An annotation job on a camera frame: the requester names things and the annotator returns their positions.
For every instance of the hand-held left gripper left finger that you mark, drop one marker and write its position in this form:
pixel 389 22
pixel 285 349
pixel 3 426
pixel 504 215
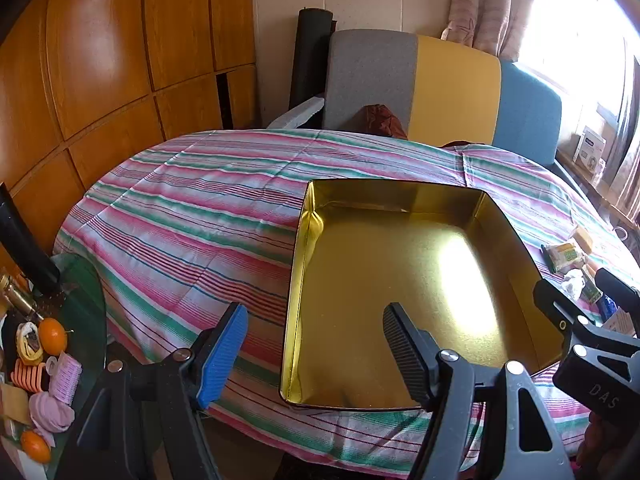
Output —
pixel 222 355

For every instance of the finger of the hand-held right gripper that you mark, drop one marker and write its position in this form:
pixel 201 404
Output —
pixel 557 310
pixel 620 292

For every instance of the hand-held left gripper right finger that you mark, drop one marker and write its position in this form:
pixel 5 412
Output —
pixel 402 355

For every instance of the blue tissue pack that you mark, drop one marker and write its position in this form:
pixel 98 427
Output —
pixel 607 306

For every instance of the cream cardboard box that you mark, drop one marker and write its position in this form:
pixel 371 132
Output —
pixel 622 321

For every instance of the white plastic wrap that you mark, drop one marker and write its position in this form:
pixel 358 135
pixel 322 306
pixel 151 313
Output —
pixel 574 282

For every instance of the green white snack packet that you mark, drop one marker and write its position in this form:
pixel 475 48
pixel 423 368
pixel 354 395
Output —
pixel 565 256

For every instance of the yellow packet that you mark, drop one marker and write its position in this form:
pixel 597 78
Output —
pixel 582 237

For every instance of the gold metal tin tray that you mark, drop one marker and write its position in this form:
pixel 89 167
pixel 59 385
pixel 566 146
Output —
pixel 380 285

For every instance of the small green packet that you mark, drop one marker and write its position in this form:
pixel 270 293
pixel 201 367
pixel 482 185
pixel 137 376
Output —
pixel 591 292

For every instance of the wooden desk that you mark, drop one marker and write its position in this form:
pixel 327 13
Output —
pixel 600 195

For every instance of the beige patterned curtain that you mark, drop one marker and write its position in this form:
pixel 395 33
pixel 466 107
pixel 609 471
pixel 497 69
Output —
pixel 487 5
pixel 625 155

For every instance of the white box with blue label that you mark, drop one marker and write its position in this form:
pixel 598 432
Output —
pixel 590 152

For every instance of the pink green striped tablecloth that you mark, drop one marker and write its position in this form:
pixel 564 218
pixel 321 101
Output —
pixel 200 210

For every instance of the pink hair rollers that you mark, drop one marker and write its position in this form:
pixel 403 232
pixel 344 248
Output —
pixel 67 375

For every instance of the glass side table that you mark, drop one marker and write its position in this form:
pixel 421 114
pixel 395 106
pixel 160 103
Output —
pixel 80 290

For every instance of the orange fruit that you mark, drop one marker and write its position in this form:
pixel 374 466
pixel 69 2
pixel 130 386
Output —
pixel 35 446
pixel 52 336

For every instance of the pink socks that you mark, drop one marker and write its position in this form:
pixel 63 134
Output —
pixel 50 412

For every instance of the yellow tape roll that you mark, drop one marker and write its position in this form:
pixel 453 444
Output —
pixel 29 342

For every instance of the orange hair clips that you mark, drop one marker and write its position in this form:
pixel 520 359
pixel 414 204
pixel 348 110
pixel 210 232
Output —
pixel 27 377

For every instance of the brass object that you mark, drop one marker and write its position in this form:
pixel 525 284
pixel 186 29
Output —
pixel 17 295

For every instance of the yellow cloth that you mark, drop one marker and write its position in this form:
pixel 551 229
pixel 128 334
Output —
pixel 14 405

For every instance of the black tube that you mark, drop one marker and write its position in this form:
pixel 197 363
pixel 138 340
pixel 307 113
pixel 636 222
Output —
pixel 25 240

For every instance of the dark red cloth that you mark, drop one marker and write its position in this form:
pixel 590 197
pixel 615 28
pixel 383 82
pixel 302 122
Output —
pixel 382 120

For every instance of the window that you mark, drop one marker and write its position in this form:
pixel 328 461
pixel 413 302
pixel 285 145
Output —
pixel 575 20

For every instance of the grey yellow blue sofa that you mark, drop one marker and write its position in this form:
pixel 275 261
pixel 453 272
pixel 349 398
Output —
pixel 370 70

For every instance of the black rolled mat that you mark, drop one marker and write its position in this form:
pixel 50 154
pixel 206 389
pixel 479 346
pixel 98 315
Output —
pixel 310 60

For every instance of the wooden wardrobe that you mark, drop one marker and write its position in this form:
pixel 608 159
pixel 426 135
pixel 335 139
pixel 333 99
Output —
pixel 100 60

